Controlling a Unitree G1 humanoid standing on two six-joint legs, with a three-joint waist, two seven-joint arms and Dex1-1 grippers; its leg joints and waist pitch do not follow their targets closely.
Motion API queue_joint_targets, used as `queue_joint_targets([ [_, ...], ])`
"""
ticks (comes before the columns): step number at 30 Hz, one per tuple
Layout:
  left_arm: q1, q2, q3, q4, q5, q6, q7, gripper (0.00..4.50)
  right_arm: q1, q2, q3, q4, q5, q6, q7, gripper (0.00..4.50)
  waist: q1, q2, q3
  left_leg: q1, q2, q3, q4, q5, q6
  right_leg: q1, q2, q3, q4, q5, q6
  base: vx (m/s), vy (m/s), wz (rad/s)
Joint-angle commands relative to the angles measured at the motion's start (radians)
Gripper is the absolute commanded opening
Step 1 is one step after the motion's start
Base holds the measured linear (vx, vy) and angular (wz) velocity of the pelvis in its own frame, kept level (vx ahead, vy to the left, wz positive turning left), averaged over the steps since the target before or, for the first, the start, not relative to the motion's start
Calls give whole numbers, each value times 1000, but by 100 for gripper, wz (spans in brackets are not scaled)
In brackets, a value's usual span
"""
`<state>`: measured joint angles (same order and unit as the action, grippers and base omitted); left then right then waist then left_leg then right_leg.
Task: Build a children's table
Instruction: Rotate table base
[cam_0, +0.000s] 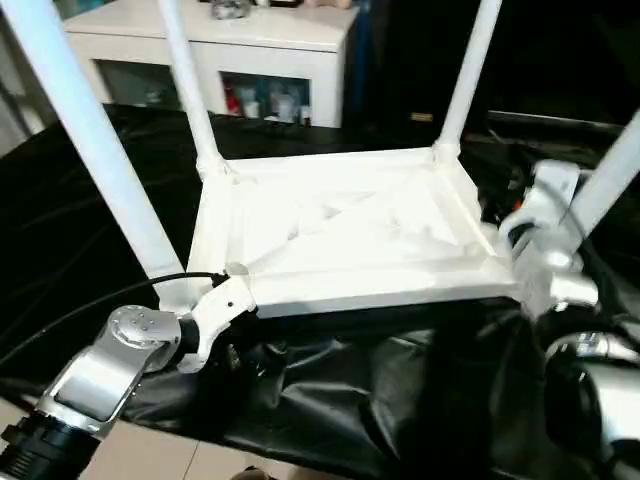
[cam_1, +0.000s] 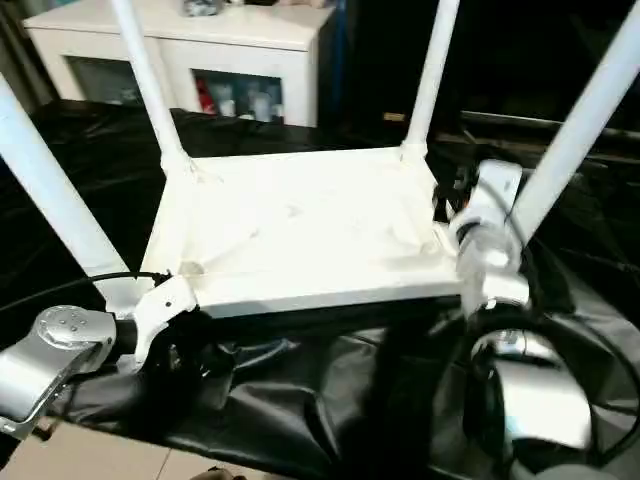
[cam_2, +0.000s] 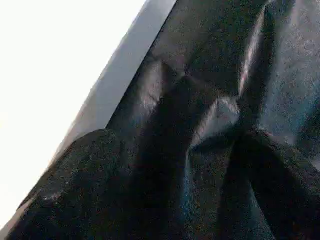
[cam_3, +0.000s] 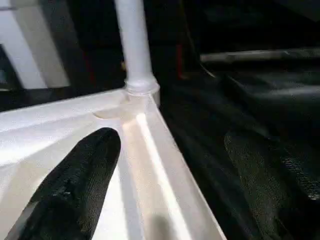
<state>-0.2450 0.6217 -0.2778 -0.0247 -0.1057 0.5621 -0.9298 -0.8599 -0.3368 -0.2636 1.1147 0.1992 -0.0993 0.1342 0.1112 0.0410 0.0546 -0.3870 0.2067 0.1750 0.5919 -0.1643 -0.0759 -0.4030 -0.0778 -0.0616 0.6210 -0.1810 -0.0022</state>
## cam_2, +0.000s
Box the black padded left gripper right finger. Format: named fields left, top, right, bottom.
left=231, top=130, right=320, bottom=240

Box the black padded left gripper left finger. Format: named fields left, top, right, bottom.
left=5, top=129, right=123, bottom=240

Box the white plastic table top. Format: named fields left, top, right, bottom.
left=0, top=0, right=178, bottom=238

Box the black work mat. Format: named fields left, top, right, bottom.
left=100, top=0, right=320, bottom=240

